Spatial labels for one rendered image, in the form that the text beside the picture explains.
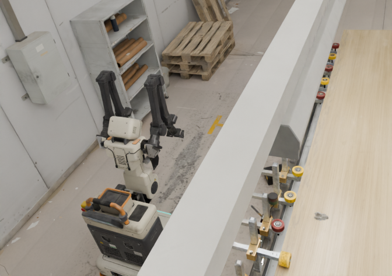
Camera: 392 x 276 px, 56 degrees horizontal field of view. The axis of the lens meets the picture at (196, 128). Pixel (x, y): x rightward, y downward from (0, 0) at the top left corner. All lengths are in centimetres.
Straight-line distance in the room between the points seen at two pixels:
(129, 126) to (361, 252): 165
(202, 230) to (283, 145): 34
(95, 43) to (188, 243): 409
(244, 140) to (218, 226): 16
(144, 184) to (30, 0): 223
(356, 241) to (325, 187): 43
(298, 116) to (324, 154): 213
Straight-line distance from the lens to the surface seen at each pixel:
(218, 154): 53
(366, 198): 261
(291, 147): 73
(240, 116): 60
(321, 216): 246
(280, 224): 242
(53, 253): 398
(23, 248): 420
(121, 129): 269
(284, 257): 220
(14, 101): 405
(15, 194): 425
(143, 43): 497
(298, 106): 76
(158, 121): 267
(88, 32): 443
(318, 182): 267
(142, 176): 290
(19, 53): 383
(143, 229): 271
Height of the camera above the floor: 281
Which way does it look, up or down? 36 degrees down
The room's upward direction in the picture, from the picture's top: 12 degrees counter-clockwise
